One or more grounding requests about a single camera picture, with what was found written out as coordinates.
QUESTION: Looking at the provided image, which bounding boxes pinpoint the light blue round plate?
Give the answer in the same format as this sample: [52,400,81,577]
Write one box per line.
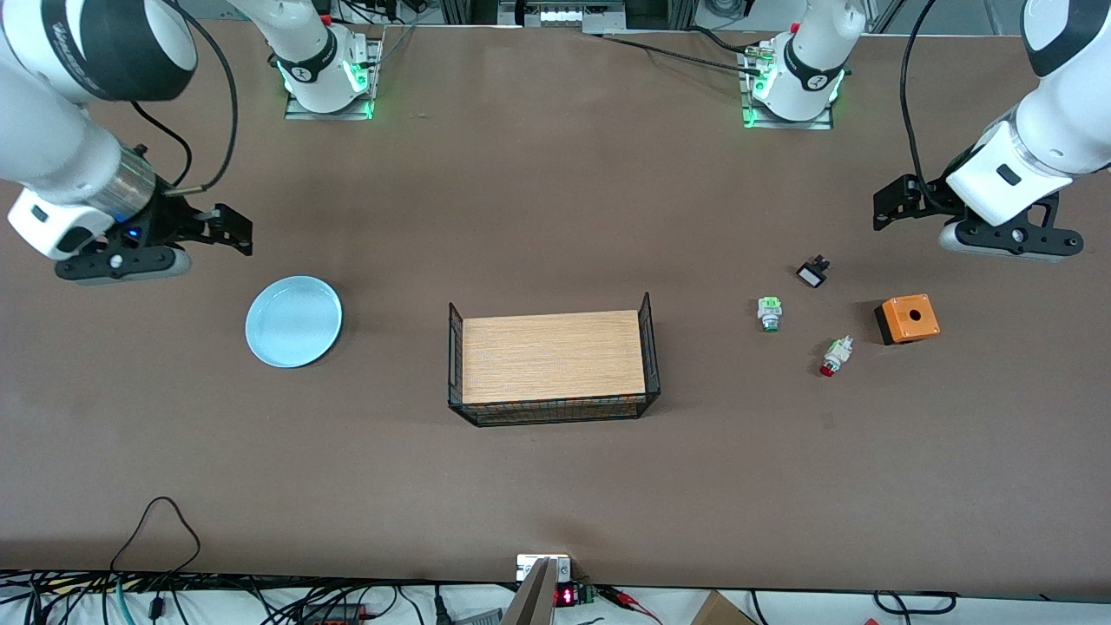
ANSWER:
[245,275,344,369]

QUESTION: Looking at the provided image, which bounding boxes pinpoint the red push button switch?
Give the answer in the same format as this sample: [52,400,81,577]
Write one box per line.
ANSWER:
[819,337,855,378]

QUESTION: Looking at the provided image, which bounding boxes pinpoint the orange black electronic device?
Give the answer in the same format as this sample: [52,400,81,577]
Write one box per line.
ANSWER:
[298,602,367,625]

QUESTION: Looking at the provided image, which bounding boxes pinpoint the brown cardboard box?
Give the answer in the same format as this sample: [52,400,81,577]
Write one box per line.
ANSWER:
[689,589,758,625]

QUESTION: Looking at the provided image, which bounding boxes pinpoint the red clip test leads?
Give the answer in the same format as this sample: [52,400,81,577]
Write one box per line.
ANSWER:
[597,585,662,625]

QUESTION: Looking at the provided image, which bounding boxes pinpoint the aluminium profile bar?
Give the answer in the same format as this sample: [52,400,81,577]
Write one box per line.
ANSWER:
[501,554,573,625]

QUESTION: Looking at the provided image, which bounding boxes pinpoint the orange button enclosure box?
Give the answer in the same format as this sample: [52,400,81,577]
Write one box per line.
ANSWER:
[874,294,941,346]

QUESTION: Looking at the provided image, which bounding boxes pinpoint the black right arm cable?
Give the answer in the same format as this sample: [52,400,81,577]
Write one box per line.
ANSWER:
[130,0,240,194]

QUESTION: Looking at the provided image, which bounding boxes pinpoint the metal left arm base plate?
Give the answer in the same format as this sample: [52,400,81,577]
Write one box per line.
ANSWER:
[739,43,836,131]

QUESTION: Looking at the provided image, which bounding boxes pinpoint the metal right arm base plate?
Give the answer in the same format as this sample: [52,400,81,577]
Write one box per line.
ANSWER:
[285,36,385,122]

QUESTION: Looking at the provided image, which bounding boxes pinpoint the black cable to arm base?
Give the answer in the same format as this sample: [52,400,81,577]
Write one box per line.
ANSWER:
[597,26,766,77]

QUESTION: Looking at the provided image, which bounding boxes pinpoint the black looped cable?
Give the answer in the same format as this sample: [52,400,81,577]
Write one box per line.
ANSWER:
[109,496,203,576]

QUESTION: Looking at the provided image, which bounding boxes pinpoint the black wire rack wooden top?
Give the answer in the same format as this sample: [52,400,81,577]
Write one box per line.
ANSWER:
[447,292,662,428]

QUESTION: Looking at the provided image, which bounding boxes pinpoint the thin black curved cable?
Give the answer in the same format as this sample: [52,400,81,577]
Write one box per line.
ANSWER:
[872,589,958,615]

